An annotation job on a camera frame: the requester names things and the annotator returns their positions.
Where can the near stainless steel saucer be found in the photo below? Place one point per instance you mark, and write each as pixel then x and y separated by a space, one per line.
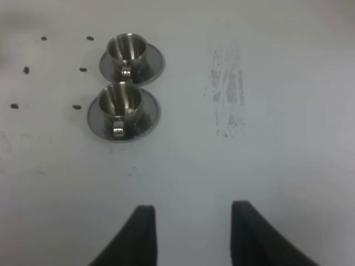
pixel 149 119

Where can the near stainless steel teacup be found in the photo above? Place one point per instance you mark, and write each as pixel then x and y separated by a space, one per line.
pixel 122 106

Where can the stainless steel saucer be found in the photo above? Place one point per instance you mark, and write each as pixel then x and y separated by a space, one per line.
pixel 149 119
pixel 151 71

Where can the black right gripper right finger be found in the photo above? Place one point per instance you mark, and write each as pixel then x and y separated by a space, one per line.
pixel 253 241

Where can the stainless steel teacup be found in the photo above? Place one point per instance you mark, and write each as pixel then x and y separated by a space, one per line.
pixel 128 53
pixel 122 106

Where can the far stainless steel teacup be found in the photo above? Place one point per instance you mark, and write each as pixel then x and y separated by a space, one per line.
pixel 128 53

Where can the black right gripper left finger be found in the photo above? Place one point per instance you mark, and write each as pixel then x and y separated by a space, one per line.
pixel 135 244

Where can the far stainless steel saucer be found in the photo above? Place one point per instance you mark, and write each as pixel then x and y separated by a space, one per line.
pixel 151 71

